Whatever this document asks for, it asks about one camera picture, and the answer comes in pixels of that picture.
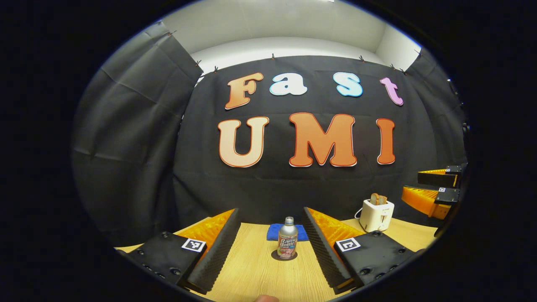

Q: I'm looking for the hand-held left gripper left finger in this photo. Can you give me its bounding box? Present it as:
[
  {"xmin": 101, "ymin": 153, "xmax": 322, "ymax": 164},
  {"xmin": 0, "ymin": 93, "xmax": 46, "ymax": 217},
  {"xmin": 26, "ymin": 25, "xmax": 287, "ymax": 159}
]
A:
[{"xmin": 125, "ymin": 208, "xmax": 242, "ymax": 295}]

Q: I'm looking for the white toaster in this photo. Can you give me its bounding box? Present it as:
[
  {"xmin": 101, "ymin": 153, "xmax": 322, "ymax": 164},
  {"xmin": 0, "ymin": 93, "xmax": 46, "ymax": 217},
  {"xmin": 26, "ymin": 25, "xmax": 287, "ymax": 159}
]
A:
[{"xmin": 360, "ymin": 199, "xmax": 395, "ymax": 233}]

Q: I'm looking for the dark round coaster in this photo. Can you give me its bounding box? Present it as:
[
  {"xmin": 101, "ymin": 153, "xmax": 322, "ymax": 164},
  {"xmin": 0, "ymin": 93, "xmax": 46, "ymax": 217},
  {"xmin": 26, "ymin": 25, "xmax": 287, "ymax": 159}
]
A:
[{"xmin": 271, "ymin": 250, "xmax": 299, "ymax": 262}]

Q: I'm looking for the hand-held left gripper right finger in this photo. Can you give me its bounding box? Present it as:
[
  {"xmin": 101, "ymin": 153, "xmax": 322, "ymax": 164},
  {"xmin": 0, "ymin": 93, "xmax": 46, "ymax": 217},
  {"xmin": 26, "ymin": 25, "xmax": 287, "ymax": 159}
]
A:
[{"xmin": 302, "ymin": 207, "xmax": 417, "ymax": 295}]

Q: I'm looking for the silver water bottle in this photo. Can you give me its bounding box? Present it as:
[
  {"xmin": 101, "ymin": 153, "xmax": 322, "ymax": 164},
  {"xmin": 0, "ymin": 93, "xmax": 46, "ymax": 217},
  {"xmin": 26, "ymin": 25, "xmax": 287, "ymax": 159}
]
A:
[{"xmin": 277, "ymin": 217, "xmax": 299, "ymax": 259}]

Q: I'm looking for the blue folded towel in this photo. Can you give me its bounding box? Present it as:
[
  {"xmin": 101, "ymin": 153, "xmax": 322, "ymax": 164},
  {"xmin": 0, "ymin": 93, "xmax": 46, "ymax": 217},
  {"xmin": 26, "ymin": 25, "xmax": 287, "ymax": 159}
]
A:
[{"xmin": 267, "ymin": 224, "xmax": 309, "ymax": 242}]

